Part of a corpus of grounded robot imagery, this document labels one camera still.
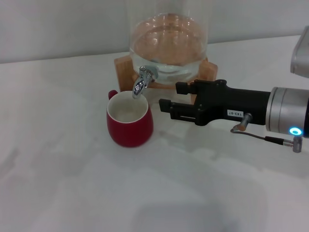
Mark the grey camera housing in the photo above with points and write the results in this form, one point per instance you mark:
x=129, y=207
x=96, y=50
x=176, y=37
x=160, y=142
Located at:
x=301, y=55

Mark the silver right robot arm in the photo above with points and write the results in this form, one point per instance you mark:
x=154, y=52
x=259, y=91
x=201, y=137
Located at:
x=287, y=108

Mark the wooden dispenser stand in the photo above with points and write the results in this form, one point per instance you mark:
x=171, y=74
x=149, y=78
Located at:
x=123, y=70

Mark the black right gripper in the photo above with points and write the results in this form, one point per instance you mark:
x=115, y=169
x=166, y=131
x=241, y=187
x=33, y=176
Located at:
x=231, y=104

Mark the silver metal faucet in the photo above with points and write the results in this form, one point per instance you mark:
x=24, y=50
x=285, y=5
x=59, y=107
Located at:
x=140, y=83

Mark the red ceramic cup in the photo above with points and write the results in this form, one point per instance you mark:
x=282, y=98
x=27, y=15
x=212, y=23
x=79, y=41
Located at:
x=130, y=133

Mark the glass water dispenser jar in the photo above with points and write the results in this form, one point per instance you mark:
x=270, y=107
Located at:
x=169, y=36

